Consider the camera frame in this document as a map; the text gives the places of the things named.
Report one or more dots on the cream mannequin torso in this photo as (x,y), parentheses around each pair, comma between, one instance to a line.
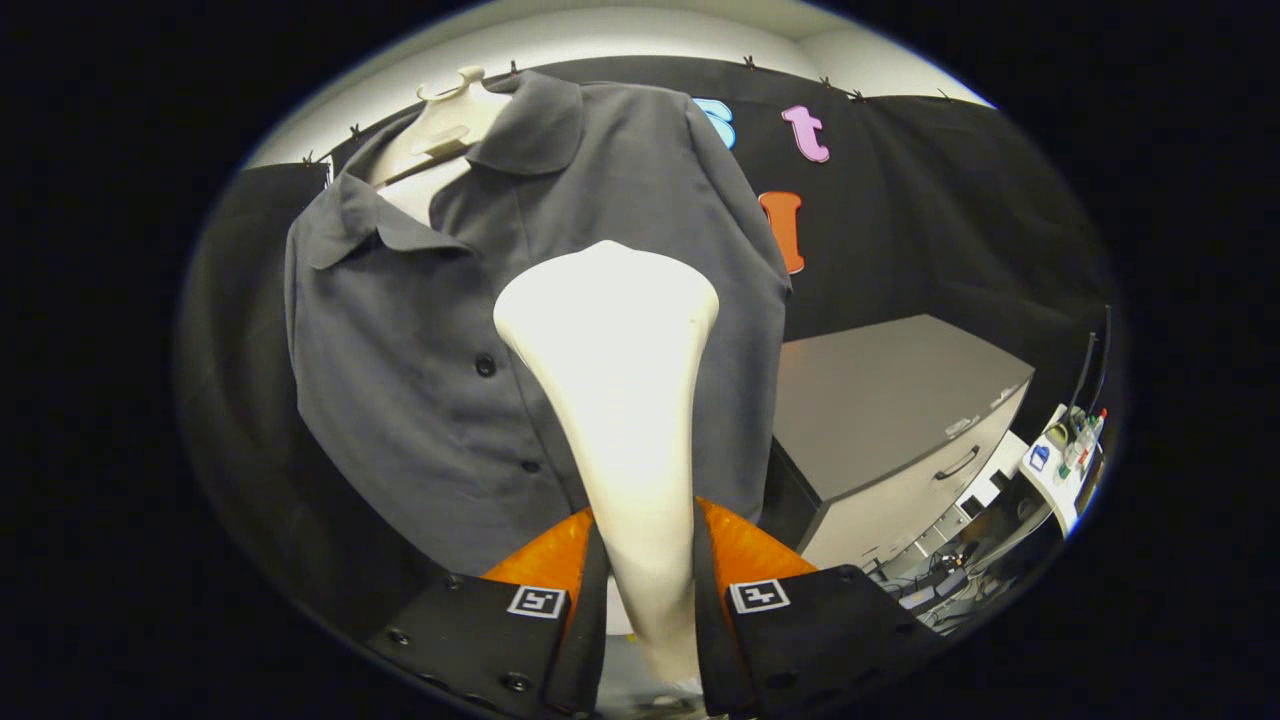
(450,125)

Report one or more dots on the black backdrop cloth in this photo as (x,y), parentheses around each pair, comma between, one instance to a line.
(920,220)

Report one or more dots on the tape roll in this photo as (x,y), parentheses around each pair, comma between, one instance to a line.
(1057,437)

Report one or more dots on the red-capped bottle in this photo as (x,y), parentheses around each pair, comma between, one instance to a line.
(1097,428)

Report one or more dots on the grey button shirt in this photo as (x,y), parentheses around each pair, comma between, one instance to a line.
(400,380)

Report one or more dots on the small blue box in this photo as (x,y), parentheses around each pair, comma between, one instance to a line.
(1039,458)

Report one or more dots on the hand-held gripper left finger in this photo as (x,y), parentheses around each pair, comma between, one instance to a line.
(590,620)

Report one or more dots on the green-capped bottle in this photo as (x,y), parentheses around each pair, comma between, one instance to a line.
(1072,450)

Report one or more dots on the black monitor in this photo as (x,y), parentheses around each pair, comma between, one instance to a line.
(1085,360)

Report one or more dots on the grey drawer cabinet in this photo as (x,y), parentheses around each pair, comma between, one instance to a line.
(880,400)

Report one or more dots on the row of black clips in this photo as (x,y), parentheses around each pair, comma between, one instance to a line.
(748,62)

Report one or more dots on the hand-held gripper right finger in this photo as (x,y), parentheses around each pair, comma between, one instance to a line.
(712,640)

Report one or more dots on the white side table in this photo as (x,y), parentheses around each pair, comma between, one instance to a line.
(1065,490)

